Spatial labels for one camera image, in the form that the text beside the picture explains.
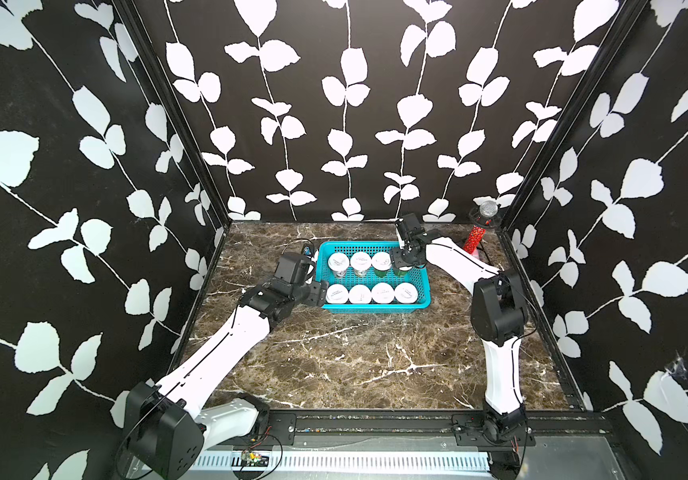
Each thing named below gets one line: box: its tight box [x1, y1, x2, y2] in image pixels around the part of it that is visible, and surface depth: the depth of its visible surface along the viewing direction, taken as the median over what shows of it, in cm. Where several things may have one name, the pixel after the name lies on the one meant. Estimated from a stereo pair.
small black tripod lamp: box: [468, 200, 502, 228], surface depth 92 cm
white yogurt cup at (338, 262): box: [328, 252, 349, 277], surface depth 103 cm
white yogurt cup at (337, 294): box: [325, 283, 349, 304], surface depth 93 cm
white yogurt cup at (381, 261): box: [371, 251, 392, 271], surface depth 102 cm
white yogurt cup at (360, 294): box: [349, 284, 372, 304], surface depth 93 cm
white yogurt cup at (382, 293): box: [371, 282, 395, 304], surface depth 94 cm
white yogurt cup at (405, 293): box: [394, 282, 418, 304], surface depth 94 cm
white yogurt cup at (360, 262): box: [350, 251, 372, 278], surface depth 103 cm
